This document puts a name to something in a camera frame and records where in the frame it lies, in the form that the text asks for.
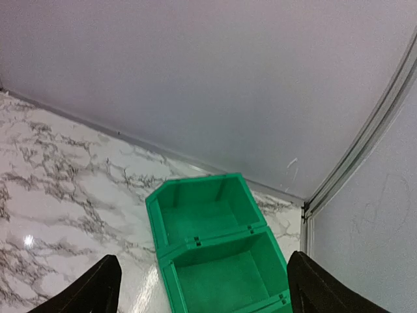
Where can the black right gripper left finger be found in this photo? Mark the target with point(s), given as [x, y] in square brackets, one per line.
[97, 290]

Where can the green three-compartment plastic bin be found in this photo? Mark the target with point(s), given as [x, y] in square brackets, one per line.
[214, 248]

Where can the right aluminium frame post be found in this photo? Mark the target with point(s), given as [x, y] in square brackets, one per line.
[367, 138]

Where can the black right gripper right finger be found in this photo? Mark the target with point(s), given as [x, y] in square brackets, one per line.
[312, 289]

